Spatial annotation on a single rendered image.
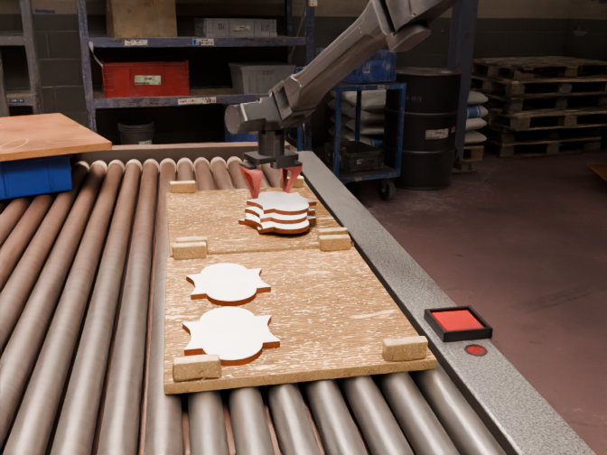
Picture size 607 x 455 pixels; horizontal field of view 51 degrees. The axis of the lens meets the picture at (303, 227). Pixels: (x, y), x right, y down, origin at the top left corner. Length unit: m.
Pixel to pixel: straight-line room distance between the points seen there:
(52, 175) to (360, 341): 1.00
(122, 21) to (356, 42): 4.28
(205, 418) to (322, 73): 0.63
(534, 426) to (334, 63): 0.64
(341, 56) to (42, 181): 0.87
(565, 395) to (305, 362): 1.90
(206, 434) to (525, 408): 0.38
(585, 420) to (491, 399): 1.71
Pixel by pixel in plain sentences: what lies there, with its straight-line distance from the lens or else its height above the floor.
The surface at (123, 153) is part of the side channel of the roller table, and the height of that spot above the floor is 0.94.
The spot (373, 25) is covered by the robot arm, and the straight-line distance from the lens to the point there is 1.01.
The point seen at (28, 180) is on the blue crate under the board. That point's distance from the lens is 1.66.
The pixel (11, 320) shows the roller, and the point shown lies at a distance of 1.08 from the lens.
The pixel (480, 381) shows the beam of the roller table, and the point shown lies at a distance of 0.87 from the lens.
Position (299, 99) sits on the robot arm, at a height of 1.20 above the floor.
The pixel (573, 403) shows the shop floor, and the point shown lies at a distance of 2.61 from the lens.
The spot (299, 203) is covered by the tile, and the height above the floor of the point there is 0.98.
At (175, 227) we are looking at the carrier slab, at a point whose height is 0.94.
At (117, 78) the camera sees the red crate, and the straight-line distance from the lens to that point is 5.23.
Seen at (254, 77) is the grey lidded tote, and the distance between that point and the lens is 5.42.
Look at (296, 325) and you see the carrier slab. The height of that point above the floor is 0.94.
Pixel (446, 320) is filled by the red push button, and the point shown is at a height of 0.93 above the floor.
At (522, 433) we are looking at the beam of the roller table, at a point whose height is 0.92.
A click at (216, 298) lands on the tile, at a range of 0.98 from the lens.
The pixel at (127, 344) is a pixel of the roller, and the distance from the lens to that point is 0.93.
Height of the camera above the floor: 1.37
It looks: 20 degrees down
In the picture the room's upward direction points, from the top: 1 degrees clockwise
